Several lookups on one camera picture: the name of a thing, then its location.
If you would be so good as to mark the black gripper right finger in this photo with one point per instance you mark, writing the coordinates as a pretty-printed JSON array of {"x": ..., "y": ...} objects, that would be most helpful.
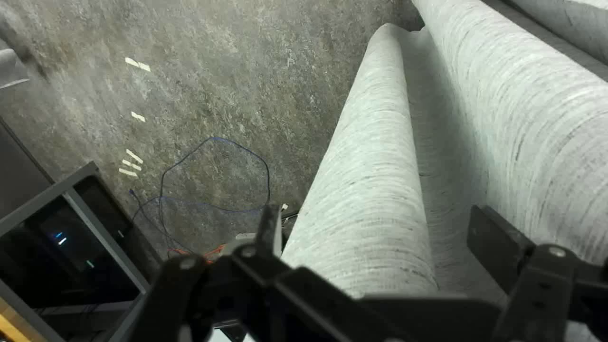
[{"x": 539, "y": 285}]

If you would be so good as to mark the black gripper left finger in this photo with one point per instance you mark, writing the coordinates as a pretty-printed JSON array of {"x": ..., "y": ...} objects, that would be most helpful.
[{"x": 191, "y": 285}]

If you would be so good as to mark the grey fabric sofa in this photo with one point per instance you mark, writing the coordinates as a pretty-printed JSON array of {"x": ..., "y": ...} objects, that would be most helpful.
[{"x": 381, "y": 190}]

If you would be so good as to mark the yellow object edge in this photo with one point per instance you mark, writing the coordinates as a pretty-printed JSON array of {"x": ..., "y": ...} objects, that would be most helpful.
[{"x": 9, "y": 328}]

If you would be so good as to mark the black metal frame cart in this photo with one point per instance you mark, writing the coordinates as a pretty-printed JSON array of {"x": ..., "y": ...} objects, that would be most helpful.
[{"x": 45, "y": 201}]

